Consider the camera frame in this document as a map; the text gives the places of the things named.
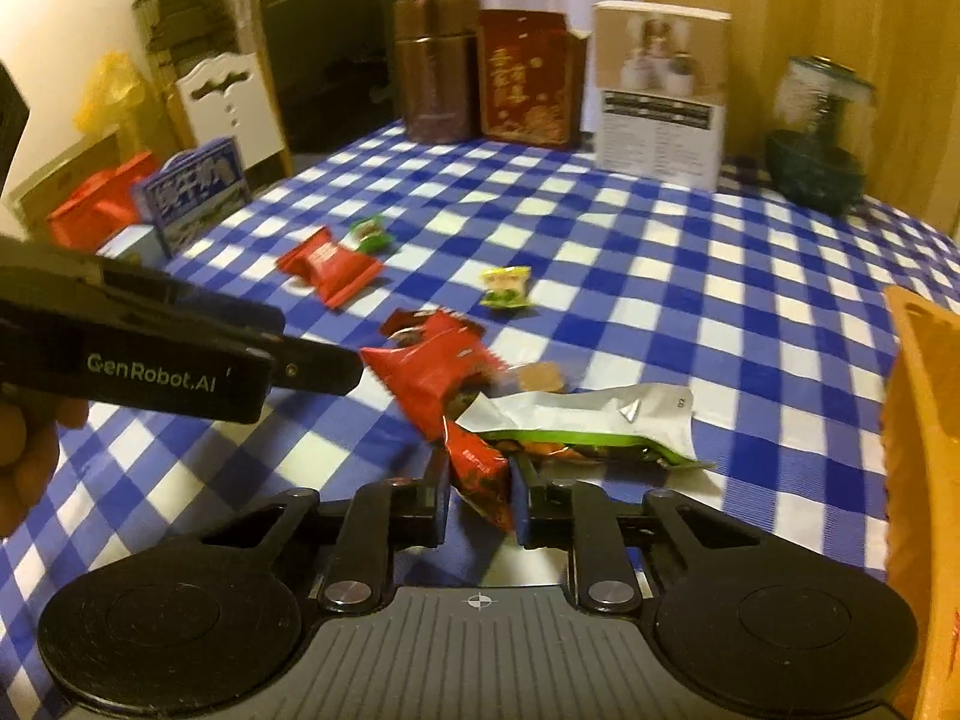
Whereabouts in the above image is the yellow plastic bag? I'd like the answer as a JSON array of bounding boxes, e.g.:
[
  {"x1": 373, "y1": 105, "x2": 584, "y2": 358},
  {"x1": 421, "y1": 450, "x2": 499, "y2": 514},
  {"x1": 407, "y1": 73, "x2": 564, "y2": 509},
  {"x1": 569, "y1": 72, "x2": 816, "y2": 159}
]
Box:
[{"x1": 72, "y1": 50, "x2": 149, "y2": 137}]

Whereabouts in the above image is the person's left hand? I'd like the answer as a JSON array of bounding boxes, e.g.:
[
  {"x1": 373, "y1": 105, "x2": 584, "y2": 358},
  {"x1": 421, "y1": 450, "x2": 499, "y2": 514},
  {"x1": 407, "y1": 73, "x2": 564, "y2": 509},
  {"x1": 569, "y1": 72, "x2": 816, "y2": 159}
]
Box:
[{"x1": 0, "y1": 396, "x2": 91, "y2": 539}]

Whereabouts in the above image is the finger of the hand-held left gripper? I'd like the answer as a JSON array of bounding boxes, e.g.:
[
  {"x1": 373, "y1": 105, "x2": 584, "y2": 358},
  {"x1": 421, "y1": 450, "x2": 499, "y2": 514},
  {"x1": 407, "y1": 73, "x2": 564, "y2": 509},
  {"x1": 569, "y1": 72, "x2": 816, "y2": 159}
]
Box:
[{"x1": 255, "y1": 334, "x2": 363, "y2": 397}]

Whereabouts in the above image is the blue white checkered tablecloth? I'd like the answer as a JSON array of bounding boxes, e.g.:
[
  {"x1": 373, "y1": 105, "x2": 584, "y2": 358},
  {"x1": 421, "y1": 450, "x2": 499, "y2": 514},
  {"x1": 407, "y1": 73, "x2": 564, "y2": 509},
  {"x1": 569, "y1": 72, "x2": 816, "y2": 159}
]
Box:
[{"x1": 0, "y1": 116, "x2": 960, "y2": 720}]

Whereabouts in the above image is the red bag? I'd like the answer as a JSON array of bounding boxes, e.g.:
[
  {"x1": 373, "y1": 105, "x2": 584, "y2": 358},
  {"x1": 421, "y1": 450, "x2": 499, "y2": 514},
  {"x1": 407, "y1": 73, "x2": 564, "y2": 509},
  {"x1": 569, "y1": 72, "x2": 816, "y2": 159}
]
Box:
[{"x1": 47, "y1": 152, "x2": 163, "y2": 250}]

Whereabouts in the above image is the glass jar with green base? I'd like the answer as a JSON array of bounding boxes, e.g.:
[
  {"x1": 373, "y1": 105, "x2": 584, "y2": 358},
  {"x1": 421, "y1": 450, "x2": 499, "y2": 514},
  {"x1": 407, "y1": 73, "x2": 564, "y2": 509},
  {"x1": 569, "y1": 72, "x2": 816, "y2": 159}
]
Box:
[{"x1": 763, "y1": 54, "x2": 878, "y2": 214}]

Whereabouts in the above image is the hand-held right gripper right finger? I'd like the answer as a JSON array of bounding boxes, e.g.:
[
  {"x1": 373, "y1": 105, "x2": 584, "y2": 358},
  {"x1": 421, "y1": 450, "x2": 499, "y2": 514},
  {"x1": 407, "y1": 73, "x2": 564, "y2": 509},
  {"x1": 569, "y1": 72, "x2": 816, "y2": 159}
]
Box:
[{"x1": 512, "y1": 456, "x2": 751, "y2": 614}]

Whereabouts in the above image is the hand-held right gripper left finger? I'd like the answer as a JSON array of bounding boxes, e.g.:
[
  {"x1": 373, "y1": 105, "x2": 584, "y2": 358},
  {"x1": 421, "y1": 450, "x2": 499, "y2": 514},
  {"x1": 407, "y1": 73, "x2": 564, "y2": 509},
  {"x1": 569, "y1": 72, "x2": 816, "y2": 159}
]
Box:
[{"x1": 199, "y1": 457, "x2": 452, "y2": 614}]

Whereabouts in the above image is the white wooden chair back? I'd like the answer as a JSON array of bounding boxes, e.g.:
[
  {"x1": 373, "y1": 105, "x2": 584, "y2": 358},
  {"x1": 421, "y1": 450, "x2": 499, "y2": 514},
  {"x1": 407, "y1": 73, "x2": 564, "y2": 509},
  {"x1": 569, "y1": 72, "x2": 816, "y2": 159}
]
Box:
[{"x1": 165, "y1": 51, "x2": 295, "y2": 192}]

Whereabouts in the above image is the white photo printed box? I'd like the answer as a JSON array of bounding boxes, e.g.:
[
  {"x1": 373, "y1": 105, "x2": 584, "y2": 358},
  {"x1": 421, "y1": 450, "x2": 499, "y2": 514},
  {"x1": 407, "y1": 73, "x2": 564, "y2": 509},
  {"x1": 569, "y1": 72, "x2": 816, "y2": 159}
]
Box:
[{"x1": 590, "y1": 0, "x2": 733, "y2": 193}]

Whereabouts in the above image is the brown metal canister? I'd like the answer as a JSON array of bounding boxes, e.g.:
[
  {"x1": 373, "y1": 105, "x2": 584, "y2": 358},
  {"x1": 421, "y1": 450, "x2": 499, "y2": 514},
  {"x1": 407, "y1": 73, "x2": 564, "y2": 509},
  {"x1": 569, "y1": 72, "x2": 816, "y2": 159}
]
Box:
[{"x1": 393, "y1": 0, "x2": 482, "y2": 144}]

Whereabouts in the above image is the brown clear-wrapped biscuit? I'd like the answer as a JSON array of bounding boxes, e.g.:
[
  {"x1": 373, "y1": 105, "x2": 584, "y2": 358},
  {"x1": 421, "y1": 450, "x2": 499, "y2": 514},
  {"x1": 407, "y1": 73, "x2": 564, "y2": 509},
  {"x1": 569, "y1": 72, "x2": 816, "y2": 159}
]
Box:
[{"x1": 512, "y1": 361, "x2": 569, "y2": 395}]

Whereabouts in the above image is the yellow green candy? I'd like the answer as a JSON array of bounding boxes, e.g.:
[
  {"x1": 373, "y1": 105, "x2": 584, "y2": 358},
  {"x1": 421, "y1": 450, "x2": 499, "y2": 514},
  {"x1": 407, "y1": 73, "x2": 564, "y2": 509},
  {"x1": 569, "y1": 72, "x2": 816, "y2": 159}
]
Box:
[{"x1": 480, "y1": 265, "x2": 535, "y2": 311}]

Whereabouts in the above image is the blue white carton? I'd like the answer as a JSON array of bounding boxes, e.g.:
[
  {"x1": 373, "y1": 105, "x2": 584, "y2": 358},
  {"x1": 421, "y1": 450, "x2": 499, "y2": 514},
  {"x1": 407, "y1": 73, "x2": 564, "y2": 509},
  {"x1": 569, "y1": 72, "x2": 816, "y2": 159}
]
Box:
[{"x1": 130, "y1": 136, "x2": 254, "y2": 257}]

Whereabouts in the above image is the black appliance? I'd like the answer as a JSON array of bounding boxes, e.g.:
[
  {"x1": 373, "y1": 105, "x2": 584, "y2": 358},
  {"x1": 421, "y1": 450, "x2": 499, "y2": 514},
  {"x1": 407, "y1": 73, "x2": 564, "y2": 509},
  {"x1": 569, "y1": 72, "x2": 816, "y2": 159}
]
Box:
[{"x1": 258, "y1": 0, "x2": 460, "y2": 155}]

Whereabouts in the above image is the dark wooden folding rack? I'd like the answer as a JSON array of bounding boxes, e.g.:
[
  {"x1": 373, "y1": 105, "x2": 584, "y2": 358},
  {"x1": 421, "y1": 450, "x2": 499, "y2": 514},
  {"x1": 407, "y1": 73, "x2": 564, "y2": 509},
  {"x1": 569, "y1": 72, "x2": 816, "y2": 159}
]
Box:
[{"x1": 130, "y1": 0, "x2": 245, "y2": 152}]

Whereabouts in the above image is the black panel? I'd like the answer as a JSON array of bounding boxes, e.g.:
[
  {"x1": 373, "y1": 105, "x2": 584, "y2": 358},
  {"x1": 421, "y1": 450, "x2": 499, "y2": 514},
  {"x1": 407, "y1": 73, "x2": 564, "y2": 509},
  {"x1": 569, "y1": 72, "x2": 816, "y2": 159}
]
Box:
[{"x1": 0, "y1": 60, "x2": 32, "y2": 192}]

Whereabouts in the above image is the orange plastic bin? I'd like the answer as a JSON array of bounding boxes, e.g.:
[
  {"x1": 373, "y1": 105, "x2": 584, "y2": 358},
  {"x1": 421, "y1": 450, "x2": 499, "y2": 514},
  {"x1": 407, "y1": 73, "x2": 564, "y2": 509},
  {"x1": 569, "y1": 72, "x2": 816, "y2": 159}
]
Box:
[{"x1": 879, "y1": 283, "x2": 960, "y2": 720}]

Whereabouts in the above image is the red gold printed box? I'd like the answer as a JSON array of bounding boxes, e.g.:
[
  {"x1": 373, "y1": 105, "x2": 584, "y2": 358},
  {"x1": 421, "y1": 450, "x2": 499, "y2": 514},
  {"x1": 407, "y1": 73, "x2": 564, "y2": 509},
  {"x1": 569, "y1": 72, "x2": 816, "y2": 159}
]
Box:
[{"x1": 477, "y1": 9, "x2": 595, "y2": 151}]

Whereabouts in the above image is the golden curtain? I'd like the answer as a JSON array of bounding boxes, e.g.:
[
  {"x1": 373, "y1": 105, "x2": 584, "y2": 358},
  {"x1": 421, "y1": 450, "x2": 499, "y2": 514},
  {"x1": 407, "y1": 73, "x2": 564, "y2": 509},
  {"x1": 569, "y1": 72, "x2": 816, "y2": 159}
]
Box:
[{"x1": 641, "y1": 0, "x2": 960, "y2": 235}]

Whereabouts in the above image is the red snack packet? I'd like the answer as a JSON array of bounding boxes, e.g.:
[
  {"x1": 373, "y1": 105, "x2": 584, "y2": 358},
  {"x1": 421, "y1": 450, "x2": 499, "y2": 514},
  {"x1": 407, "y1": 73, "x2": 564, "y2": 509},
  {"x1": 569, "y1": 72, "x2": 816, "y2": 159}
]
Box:
[
  {"x1": 441, "y1": 418, "x2": 520, "y2": 535},
  {"x1": 358, "y1": 311, "x2": 507, "y2": 442},
  {"x1": 275, "y1": 226, "x2": 385, "y2": 310},
  {"x1": 379, "y1": 306, "x2": 487, "y2": 350}
]

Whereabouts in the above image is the cardboard box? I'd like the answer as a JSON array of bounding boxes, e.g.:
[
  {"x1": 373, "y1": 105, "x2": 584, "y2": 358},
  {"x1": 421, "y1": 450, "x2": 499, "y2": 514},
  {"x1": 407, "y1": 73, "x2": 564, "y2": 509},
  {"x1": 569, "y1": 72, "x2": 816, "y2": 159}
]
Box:
[{"x1": 4, "y1": 126, "x2": 127, "y2": 241}]

